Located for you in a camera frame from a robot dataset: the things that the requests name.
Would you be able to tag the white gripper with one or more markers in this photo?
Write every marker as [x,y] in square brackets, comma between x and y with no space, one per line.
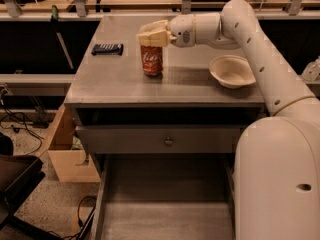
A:
[181,30]

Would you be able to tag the red coke can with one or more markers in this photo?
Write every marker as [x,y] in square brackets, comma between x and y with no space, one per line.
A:
[152,60]

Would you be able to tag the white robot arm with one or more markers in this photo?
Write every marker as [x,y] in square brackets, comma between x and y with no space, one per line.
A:
[277,163]

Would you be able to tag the grey metal drawer cabinet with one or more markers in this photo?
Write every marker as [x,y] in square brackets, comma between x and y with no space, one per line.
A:
[113,90]

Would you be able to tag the grey top drawer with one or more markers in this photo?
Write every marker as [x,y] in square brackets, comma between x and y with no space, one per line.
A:
[149,139]

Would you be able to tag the round drawer knob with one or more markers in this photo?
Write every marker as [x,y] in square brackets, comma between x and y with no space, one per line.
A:
[168,141]

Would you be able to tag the open grey middle drawer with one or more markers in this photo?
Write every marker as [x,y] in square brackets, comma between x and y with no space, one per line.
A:
[163,197]

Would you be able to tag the white paper bowl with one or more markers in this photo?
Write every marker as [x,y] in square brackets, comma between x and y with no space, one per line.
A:
[232,71]

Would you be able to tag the cardboard box on floor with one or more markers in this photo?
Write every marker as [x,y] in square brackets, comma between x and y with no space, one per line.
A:
[70,162]

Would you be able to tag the black chair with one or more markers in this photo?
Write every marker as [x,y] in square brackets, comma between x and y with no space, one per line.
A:
[19,176]

